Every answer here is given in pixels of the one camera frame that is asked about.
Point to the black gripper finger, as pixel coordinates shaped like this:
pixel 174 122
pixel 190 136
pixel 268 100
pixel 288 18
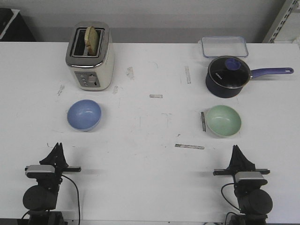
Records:
pixel 233 160
pixel 53 154
pixel 241 159
pixel 61 154

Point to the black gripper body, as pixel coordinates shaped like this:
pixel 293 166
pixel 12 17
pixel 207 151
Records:
pixel 240 189
pixel 53 182

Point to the green bowl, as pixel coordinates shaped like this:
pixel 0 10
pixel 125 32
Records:
pixel 223 121

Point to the blue bowl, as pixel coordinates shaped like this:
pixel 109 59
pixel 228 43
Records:
pixel 84 115

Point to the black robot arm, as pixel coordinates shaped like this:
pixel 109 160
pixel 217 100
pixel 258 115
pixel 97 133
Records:
pixel 40 200
pixel 253 203

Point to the dark blue saucepan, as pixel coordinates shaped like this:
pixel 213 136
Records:
pixel 223 92

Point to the glass pot lid blue knob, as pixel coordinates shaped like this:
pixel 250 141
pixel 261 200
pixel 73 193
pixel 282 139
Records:
pixel 229 72

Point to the cream and steel toaster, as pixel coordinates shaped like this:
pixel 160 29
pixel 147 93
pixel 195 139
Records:
pixel 92 73

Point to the clear plastic container blue rim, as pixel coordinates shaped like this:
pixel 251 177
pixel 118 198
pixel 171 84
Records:
pixel 217 46

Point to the toast slice in toaster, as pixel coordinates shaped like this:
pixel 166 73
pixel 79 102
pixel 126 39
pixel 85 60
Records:
pixel 91 40

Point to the black box background left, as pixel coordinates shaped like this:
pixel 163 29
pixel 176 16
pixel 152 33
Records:
pixel 13 28

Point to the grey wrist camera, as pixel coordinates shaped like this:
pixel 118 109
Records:
pixel 250 178
pixel 39 171

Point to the white perforated metal shelf post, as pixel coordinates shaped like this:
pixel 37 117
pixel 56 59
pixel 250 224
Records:
pixel 286 26

